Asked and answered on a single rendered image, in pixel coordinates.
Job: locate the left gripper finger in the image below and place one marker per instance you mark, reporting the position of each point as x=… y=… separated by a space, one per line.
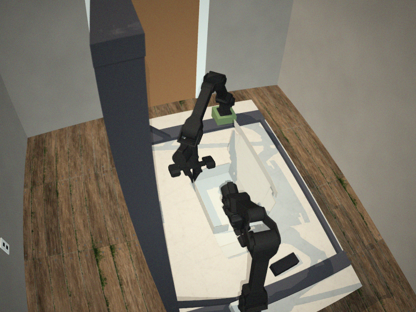
x=190 y=176
x=196 y=173

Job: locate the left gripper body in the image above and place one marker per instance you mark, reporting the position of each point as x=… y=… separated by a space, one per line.
x=192 y=163

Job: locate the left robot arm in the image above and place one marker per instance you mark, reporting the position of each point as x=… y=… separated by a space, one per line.
x=193 y=127

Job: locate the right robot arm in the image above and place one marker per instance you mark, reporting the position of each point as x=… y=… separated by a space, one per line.
x=261 y=245

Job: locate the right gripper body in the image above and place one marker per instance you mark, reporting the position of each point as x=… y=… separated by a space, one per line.
x=240 y=226

